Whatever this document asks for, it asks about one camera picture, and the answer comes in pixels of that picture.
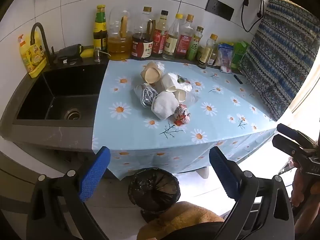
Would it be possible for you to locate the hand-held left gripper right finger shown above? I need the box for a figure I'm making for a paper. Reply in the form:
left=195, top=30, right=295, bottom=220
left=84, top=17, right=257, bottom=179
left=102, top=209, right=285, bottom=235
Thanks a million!
left=209, top=146, right=295, bottom=240

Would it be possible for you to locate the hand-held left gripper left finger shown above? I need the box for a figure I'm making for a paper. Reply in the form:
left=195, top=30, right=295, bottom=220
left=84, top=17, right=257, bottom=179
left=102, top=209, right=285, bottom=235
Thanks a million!
left=26, top=146, right=111, bottom=240

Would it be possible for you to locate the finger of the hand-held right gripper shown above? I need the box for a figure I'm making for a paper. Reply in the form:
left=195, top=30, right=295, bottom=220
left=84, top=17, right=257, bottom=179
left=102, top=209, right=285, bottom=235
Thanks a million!
left=277, top=123, right=316, bottom=148
left=272, top=135, right=312, bottom=160

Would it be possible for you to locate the bin with black bag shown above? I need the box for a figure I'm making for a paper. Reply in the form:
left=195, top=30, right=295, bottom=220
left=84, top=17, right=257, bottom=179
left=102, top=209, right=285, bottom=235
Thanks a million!
left=127, top=168, right=181, bottom=222

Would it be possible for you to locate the red white wrapper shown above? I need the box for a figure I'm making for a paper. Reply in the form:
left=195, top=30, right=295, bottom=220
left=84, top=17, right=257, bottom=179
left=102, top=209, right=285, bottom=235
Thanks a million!
left=172, top=104, right=191, bottom=127

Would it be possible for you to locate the person's right forearm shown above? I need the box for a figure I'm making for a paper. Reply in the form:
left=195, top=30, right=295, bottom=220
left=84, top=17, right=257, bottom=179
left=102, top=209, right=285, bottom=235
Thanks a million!
left=294, top=200, right=320, bottom=240

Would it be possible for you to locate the person's right hand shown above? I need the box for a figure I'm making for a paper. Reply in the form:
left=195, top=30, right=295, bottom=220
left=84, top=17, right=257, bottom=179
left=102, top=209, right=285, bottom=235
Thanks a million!
left=291, top=166, right=320, bottom=207

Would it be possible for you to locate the white support leg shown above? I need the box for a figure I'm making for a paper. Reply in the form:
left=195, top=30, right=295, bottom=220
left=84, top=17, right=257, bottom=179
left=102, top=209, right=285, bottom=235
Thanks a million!
left=197, top=166, right=209, bottom=179

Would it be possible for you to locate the sink drain strainer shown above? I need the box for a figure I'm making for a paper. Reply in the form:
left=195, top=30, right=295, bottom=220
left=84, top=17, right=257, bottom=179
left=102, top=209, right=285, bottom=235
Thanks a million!
left=64, top=108, right=82, bottom=120

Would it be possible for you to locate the person's leg in fleece pants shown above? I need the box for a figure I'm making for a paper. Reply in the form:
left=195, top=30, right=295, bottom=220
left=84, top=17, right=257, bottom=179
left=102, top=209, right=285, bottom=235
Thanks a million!
left=137, top=201, right=225, bottom=240

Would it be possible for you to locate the blue daisy tablecloth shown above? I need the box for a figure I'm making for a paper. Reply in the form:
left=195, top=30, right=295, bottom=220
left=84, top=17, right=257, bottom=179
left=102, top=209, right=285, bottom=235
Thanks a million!
left=92, top=59, right=278, bottom=180

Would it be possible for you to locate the blue patterned cloth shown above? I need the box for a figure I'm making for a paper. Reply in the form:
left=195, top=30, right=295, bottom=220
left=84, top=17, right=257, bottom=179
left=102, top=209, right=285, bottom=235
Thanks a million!
left=239, top=0, right=320, bottom=122

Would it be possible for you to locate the grey kitchen cabinet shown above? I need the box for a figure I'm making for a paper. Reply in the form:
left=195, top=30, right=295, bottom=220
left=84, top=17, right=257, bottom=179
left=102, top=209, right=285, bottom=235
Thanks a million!
left=0, top=142, right=75, bottom=220

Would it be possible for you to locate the clear plastic wrap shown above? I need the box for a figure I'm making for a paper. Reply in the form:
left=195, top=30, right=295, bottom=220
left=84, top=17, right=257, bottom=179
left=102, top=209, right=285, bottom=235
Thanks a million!
left=186, top=91, right=200, bottom=105

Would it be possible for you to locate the black kitchen sink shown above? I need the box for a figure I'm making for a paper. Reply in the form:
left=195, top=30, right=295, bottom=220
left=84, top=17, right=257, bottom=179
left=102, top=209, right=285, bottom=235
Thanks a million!
left=12, top=62, right=108, bottom=128

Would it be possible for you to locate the small white paper cup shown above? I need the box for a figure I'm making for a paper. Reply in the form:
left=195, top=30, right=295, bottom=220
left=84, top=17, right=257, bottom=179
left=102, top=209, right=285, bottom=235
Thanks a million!
left=172, top=89, right=188, bottom=103

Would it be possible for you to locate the silver foil wrapper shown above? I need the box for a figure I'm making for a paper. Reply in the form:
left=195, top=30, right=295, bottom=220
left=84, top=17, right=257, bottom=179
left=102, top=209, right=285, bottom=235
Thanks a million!
left=134, top=84, right=159, bottom=108

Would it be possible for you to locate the green packet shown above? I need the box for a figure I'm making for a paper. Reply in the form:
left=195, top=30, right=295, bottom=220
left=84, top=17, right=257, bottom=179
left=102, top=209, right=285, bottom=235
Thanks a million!
left=230, top=41, right=250, bottom=72

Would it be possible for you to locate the white blue plastic bag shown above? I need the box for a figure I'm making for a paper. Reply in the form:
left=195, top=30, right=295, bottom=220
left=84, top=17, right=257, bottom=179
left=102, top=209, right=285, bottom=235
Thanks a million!
left=216, top=42, right=234, bottom=73

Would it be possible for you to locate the silver green snack wrapper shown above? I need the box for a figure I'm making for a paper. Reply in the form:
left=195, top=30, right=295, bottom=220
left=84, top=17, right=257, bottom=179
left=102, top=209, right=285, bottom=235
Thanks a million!
left=176, top=75, right=193, bottom=92

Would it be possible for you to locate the crumpled white paper cup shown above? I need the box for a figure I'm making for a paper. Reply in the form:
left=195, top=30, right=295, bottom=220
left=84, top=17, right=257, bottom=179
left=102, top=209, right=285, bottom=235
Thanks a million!
left=160, top=72, right=179, bottom=94

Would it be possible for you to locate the tan paper cup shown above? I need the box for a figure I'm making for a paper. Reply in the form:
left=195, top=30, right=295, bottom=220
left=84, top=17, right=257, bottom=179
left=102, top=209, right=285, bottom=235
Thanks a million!
left=140, top=62, right=162, bottom=84

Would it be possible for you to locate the oil bottle yellow cap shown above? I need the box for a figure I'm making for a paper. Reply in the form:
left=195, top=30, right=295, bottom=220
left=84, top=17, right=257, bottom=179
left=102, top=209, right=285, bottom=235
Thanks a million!
left=197, top=34, right=218, bottom=68

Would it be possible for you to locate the metal soap dispenser pump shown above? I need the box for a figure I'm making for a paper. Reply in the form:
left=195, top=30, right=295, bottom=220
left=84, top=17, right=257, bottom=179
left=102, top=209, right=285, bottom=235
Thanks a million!
left=94, top=50, right=110, bottom=63

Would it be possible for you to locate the yellow sponge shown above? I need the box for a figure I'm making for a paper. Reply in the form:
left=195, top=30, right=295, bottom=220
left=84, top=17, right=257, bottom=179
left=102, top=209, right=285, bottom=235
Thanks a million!
left=80, top=45, right=95, bottom=57

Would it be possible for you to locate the small green label bottle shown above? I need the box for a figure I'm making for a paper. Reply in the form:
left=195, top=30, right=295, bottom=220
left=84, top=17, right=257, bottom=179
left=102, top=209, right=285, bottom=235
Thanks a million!
left=187, top=26, right=204, bottom=61

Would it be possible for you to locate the large cooking oil jug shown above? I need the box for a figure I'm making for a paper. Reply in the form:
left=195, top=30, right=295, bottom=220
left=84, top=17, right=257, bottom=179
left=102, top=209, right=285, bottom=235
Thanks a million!
left=107, top=6, right=133, bottom=61

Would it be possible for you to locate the yellow dish soap bottle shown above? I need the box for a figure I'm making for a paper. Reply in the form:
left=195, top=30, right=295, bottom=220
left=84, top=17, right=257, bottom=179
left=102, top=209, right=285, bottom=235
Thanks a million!
left=19, top=27, right=48, bottom=78

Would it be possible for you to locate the dark sauce jug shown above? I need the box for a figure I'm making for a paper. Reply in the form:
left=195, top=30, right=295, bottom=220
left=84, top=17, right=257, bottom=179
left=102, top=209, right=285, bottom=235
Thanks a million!
left=131, top=6, right=154, bottom=60

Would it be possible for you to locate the clear bottle red label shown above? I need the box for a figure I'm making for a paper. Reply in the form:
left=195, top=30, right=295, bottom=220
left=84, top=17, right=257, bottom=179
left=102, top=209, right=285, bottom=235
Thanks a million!
left=176, top=14, right=195, bottom=60

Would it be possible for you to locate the green sauce bottle yellow label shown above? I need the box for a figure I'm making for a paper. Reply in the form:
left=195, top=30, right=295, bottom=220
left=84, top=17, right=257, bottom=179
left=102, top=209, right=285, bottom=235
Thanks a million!
left=93, top=4, right=108, bottom=52

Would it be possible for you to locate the clear bottle beige label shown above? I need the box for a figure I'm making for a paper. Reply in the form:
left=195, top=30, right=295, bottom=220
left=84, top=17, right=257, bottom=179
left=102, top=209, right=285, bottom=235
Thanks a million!
left=162, top=13, right=184, bottom=60

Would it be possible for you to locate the black faucet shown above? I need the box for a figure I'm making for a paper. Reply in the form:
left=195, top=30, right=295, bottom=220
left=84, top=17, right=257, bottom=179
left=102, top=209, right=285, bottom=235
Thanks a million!
left=30, top=22, right=57, bottom=67

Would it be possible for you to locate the red label bottle black cap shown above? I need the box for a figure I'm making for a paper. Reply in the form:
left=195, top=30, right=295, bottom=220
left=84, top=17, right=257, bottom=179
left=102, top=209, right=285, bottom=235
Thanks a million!
left=152, top=10, right=169, bottom=58

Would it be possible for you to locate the black cable with plug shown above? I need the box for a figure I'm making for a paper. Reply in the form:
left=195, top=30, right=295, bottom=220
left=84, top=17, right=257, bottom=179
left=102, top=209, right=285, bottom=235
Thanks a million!
left=241, top=0, right=265, bottom=32

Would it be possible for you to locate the black wall socket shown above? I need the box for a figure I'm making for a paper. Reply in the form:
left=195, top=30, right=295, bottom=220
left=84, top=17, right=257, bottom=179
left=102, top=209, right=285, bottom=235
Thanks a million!
left=206, top=0, right=235, bottom=20

